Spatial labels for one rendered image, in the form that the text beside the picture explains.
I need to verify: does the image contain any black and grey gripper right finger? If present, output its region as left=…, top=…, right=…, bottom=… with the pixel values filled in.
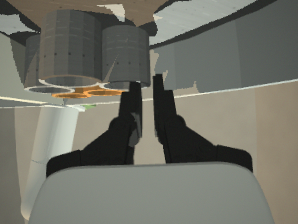
left=153, top=74, right=253, bottom=172

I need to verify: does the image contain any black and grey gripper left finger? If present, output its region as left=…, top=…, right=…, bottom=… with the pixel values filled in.
left=46, top=82, right=143, bottom=178

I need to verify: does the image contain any bronze bushing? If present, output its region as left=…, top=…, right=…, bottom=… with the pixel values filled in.
left=83, top=85, right=125, bottom=96
left=51, top=87, right=91, bottom=98

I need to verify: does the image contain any grey metal cylinder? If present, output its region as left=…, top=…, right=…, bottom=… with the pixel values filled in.
left=39, top=9, right=102, bottom=88
left=99, top=25, right=151, bottom=90
left=24, top=34, right=75, bottom=94

